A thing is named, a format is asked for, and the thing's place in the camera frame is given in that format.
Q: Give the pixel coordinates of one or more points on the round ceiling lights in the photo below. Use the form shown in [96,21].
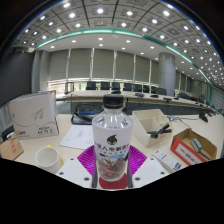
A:
[100,10]

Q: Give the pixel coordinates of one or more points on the black clip tool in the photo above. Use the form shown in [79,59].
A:
[160,130]

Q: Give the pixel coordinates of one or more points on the black flat device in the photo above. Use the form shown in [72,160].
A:
[83,116]

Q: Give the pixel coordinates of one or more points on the white paper ream box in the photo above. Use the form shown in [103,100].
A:
[33,116]

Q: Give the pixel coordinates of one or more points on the flat round red coaster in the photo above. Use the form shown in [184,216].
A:
[113,185]

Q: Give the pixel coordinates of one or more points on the row of black office chairs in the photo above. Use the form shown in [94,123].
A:
[133,87]

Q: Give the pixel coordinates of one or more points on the clear black-capped drink bottle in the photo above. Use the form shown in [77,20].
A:
[112,141]

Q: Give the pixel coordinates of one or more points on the open red-sided cardboard box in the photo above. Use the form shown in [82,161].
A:
[181,151]

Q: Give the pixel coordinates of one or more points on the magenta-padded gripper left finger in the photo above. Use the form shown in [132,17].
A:
[71,172]

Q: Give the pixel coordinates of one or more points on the grey-green hand tool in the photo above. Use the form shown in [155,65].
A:
[197,146]

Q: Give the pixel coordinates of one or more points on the brown envelope with red print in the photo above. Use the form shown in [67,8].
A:
[11,148]

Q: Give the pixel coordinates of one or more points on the black power adapter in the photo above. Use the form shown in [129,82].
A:
[7,132]

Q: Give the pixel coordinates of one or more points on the white printed paper sheet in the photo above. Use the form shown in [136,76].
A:
[78,136]

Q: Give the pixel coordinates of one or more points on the small white remote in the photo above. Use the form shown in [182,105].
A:
[166,160]

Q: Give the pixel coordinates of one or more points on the long conference desk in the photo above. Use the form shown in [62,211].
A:
[143,100]

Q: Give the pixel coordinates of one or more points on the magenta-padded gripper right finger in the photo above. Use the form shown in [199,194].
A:
[150,171]

